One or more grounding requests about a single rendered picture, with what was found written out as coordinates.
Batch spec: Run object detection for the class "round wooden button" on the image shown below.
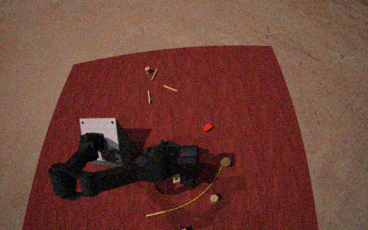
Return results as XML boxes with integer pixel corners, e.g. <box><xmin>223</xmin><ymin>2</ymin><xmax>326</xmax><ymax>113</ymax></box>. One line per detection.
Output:
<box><xmin>221</xmin><ymin>157</ymin><xmax>231</xmax><ymax>168</ymax></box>

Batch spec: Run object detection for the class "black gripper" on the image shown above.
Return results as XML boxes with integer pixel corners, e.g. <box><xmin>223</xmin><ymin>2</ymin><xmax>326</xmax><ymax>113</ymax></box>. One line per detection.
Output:
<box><xmin>177</xmin><ymin>166</ymin><xmax>198</xmax><ymax>186</ymax></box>

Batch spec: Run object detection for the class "small red block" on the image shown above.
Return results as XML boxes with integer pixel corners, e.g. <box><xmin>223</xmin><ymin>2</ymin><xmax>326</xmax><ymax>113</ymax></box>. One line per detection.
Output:
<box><xmin>203</xmin><ymin>123</ymin><xmax>214</xmax><ymax>133</ymax></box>

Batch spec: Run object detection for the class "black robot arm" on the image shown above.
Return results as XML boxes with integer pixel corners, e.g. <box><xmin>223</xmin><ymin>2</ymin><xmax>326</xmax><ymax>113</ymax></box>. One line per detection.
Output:
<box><xmin>48</xmin><ymin>132</ymin><xmax>199</xmax><ymax>200</ymax></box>

